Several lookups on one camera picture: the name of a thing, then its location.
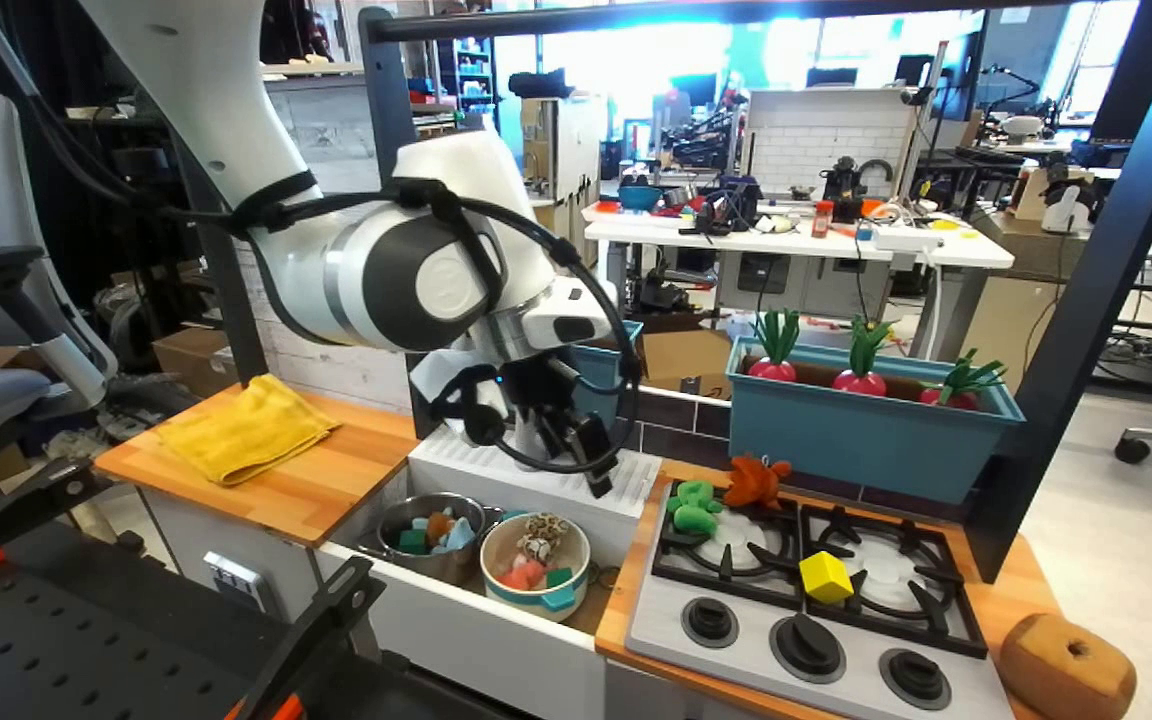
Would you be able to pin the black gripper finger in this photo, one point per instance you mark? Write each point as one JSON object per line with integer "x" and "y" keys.
{"x": 580, "y": 465}
{"x": 606, "y": 451}

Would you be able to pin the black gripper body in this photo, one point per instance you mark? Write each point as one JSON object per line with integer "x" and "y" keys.
{"x": 554, "y": 407}

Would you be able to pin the leopard print plush toy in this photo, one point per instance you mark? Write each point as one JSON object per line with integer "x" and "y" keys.
{"x": 544, "y": 538}

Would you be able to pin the green plush toy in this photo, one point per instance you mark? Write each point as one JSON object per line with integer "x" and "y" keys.
{"x": 695, "y": 514}

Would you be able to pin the green cube block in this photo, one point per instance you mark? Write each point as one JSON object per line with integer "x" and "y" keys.
{"x": 412, "y": 541}
{"x": 558, "y": 578}

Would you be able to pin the pink bunny plush toy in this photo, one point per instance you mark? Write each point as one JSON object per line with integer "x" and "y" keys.
{"x": 522, "y": 572}

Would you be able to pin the blue and brown plush toy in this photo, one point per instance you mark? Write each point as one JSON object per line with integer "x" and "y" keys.
{"x": 452, "y": 538}

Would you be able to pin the orange plush toy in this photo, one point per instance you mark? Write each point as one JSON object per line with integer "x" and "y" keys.
{"x": 753, "y": 484}

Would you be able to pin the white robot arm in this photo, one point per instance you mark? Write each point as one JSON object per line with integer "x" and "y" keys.
{"x": 336, "y": 272}

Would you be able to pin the black stove knob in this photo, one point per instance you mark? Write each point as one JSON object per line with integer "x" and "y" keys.
{"x": 711, "y": 627}
{"x": 811, "y": 648}
{"x": 916, "y": 679}

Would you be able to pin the grey toy stove black grates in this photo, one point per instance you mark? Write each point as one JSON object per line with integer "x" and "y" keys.
{"x": 749, "y": 667}

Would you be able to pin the yellow towel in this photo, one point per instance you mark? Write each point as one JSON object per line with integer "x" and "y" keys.
{"x": 242, "y": 424}

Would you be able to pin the brown cardboard box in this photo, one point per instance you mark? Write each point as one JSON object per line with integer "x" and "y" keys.
{"x": 193, "y": 360}
{"x": 686, "y": 360}

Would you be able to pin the teal pot cream inside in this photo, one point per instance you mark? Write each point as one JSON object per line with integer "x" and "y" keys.
{"x": 569, "y": 602}

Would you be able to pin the red radish toy green leaves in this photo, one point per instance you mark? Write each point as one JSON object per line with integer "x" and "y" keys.
{"x": 773, "y": 350}
{"x": 860, "y": 360}
{"x": 963, "y": 380}

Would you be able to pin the white sink basin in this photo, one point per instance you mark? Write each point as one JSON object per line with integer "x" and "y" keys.
{"x": 471, "y": 642}

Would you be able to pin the whitewashed wood backsplash panel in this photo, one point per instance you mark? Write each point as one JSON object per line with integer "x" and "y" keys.
{"x": 323, "y": 364}

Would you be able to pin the yellow block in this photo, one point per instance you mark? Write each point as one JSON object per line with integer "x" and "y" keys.
{"x": 825, "y": 580}

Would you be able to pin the teal planter box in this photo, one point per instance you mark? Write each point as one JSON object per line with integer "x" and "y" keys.
{"x": 868, "y": 443}

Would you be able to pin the white workshop table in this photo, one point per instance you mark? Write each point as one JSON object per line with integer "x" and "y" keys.
{"x": 803, "y": 243}

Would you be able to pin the brown wooden rock with hole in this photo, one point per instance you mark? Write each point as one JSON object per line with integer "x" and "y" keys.
{"x": 1063, "y": 667}

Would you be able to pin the blue metal beam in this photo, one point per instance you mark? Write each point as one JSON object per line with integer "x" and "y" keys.
{"x": 1097, "y": 266}

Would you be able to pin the black perforated board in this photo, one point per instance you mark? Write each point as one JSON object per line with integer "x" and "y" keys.
{"x": 70, "y": 653}

